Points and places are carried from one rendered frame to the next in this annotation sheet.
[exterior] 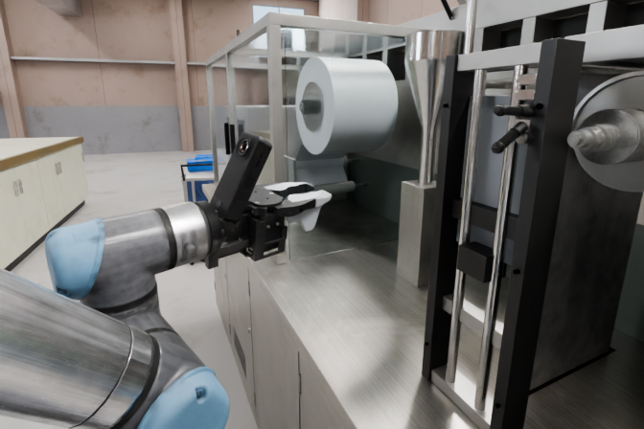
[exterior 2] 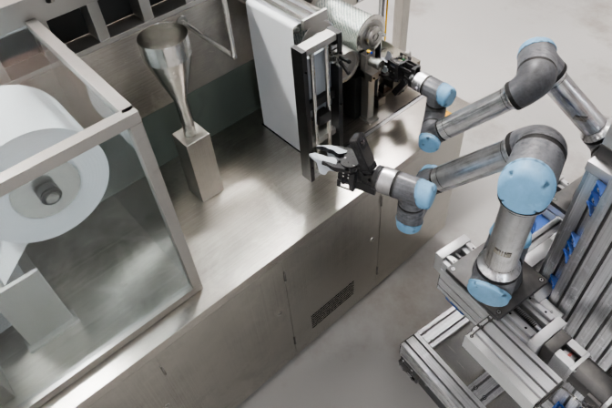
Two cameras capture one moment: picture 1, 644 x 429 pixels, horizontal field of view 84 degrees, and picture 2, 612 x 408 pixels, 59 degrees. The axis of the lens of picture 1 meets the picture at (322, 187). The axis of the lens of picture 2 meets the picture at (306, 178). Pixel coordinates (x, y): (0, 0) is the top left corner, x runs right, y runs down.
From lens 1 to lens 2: 1.67 m
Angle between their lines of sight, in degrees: 89
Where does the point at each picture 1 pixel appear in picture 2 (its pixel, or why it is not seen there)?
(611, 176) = not seen: hidden behind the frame
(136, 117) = not seen: outside the picture
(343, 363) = (315, 212)
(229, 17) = not seen: outside the picture
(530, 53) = (332, 38)
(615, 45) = (318, 18)
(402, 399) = (330, 188)
